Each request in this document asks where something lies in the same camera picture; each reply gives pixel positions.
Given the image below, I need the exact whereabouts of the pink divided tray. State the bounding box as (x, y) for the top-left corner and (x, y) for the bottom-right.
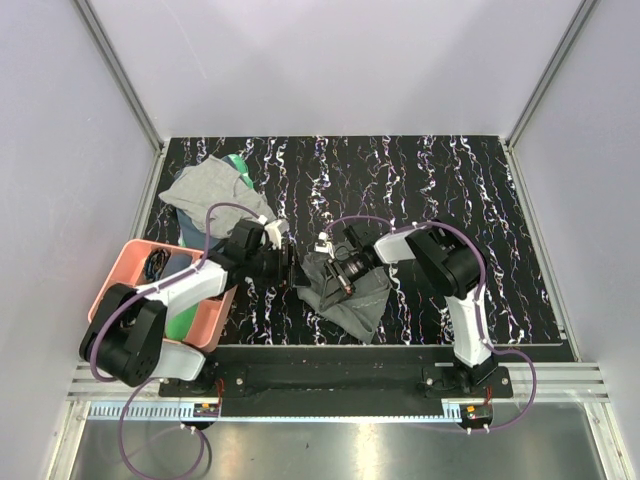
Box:
(88, 239), (236, 352)

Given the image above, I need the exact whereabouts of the purple cable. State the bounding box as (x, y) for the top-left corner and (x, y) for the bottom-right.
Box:
(319, 215), (539, 434)
(89, 202), (266, 479)

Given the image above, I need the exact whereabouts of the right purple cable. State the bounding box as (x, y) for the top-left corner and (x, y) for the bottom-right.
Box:
(319, 215), (539, 434)

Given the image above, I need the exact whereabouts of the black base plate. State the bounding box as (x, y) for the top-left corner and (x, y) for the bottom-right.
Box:
(159, 345), (514, 420)

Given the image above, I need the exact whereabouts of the black blue patterned object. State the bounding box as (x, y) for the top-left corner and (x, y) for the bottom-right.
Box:
(143, 248), (171, 281)

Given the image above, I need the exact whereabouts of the left aluminium frame post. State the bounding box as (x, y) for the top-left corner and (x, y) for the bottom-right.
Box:
(72, 0), (169, 154)

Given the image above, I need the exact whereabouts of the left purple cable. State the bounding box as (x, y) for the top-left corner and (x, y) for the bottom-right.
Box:
(89, 202), (266, 479)

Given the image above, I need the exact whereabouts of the green oval object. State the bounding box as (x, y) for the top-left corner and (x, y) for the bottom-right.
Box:
(165, 304), (198, 342)

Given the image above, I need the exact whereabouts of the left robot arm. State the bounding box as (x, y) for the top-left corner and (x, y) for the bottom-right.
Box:
(79, 217), (308, 396)

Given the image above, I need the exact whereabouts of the green packet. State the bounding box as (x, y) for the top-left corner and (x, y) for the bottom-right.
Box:
(222, 153), (281, 241)

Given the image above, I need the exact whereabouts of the dark blue cloth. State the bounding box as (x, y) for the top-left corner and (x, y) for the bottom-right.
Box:
(175, 208), (206, 250)

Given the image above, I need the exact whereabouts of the light grey cloth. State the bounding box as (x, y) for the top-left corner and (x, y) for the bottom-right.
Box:
(159, 156), (276, 233)

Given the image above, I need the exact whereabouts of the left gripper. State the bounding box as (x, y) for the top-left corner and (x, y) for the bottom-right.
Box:
(245, 244), (311, 288)

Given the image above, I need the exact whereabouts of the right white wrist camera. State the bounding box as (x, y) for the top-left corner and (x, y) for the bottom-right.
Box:
(314, 232), (334, 257)

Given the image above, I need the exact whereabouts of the right aluminium frame post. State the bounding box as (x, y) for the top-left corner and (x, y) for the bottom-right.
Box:
(504, 0), (601, 151)

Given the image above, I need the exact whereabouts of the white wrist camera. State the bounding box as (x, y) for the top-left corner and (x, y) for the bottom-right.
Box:
(314, 232), (334, 257)
(258, 215), (289, 249)

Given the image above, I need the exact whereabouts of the dark grey napkin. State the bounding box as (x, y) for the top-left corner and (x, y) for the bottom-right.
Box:
(297, 253), (391, 344)

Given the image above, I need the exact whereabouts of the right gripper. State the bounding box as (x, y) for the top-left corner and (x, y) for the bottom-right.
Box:
(320, 254), (369, 313)

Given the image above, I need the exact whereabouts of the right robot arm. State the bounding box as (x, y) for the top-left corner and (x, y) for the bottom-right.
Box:
(320, 220), (497, 397)

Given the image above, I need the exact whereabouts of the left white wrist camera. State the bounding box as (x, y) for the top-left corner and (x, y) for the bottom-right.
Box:
(258, 215), (289, 249)

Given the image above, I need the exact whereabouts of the aluminium frame post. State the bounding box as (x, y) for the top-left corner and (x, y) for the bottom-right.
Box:
(72, 0), (169, 154)
(504, 0), (601, 151)

